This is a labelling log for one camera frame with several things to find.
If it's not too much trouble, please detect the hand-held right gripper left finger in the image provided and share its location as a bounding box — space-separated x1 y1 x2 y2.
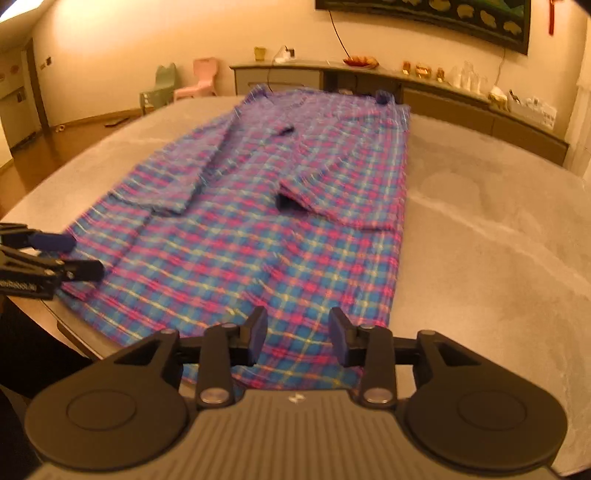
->
113 305 269 409

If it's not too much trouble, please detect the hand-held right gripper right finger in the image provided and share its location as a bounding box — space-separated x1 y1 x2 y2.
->
328 307 481 409

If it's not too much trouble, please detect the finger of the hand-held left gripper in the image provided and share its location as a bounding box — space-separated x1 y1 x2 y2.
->
0 223 78 254
0 244 105 282

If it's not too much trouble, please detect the plaid shirt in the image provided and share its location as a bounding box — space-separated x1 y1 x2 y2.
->
60 88 413 403

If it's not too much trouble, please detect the wooden door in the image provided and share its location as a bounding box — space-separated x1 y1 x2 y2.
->
22 39 49 136

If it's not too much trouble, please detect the green plastic chair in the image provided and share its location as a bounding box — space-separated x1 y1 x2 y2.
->
139 63 177 116

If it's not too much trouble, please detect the pink plastic chair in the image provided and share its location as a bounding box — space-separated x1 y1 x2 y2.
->
174 57 218 103

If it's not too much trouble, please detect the long grey media cabinet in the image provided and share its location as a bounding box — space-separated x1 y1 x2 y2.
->
229 60 570 167

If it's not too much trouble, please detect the plate of fruit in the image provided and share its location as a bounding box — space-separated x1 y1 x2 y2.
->
342 55 380 70

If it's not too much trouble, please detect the cluster of glass jars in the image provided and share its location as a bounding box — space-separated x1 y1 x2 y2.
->
447 61 491 93

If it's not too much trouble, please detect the white box of small things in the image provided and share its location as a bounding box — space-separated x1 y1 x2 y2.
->
508 90 557 130

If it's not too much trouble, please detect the pale curtain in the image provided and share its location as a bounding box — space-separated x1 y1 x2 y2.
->
565 58 591 188

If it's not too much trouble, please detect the dark wall cable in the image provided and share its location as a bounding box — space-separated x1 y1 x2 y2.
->
328 10 348 59

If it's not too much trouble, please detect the dark framed wall picture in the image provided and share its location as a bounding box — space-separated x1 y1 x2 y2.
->
315 0 531 56

